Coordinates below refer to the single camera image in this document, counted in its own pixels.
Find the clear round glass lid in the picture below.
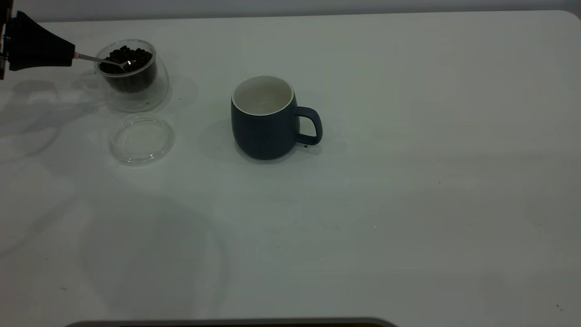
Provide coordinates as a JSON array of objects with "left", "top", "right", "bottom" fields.
[{"left": 109, "top": 114, "right": 176, "bottom": 165}]

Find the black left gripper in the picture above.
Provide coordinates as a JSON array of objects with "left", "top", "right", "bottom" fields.
[{"left": 0, "top": 8, "right": 76, "bottom": 81}]

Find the pink handled metal spoon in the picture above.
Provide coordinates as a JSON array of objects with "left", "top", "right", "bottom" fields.
[{"left": 74, "top": 52, "right": 136, "bottom": 72}]

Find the dark grey ceramic mug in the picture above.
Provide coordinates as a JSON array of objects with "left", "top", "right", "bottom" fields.
[{"left": 231, "top": 74, "right": 323, "bottom": 161}]

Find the pile of coffee beans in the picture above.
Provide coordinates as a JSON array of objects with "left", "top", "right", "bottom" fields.
[{"left": 98, "top": 45, "right": 153, "bottom": 75}]

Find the clear double-wall glass cup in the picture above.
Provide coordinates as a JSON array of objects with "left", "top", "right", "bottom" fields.
[{"left": 79, "top": 39, "right": 170, "bottom": 113}]

